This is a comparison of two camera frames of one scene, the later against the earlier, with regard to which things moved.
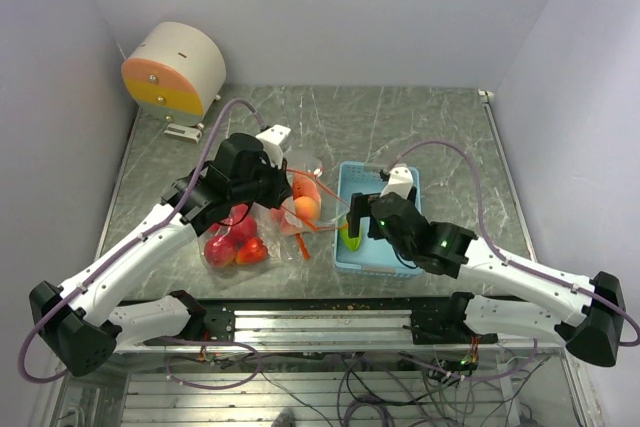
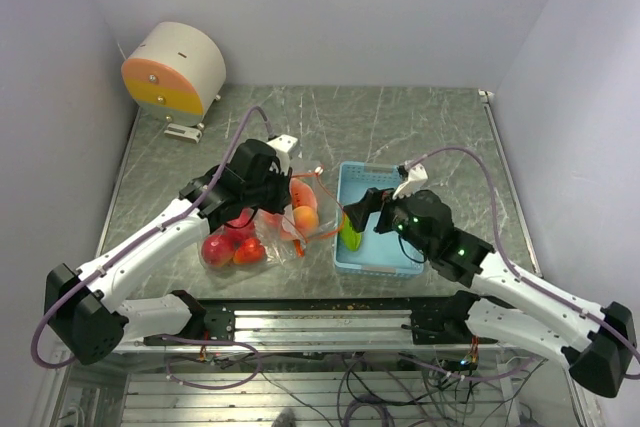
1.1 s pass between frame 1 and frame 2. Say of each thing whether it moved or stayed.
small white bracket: stayed
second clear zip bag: stayed
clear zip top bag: moved
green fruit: stayed
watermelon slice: moved
